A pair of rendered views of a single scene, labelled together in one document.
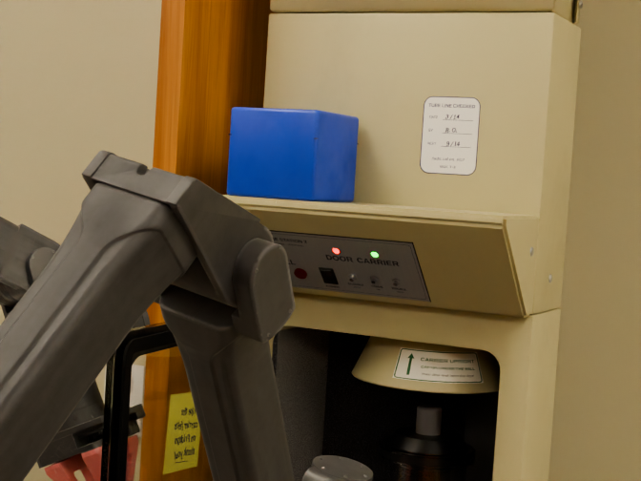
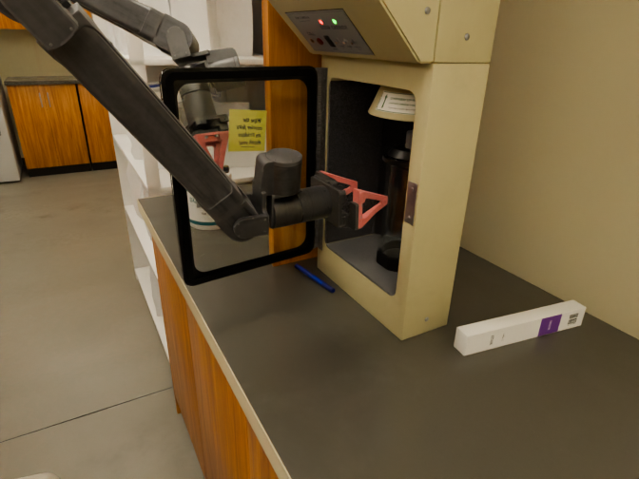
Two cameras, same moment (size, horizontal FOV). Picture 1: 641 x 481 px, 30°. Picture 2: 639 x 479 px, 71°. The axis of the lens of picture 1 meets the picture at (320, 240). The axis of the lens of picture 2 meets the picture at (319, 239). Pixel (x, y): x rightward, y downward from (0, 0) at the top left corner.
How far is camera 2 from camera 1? 0.73 m
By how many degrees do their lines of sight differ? 40
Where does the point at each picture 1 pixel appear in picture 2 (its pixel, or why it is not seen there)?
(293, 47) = not seen: outside the picture
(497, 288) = (395, 40)
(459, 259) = (367, 18)
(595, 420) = (577, 155)
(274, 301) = (42, 18)
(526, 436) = (427, 150)
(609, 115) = not seen: outside the picture
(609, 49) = not seen: outside the picture
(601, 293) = (598, 65)
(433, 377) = (394, 109)
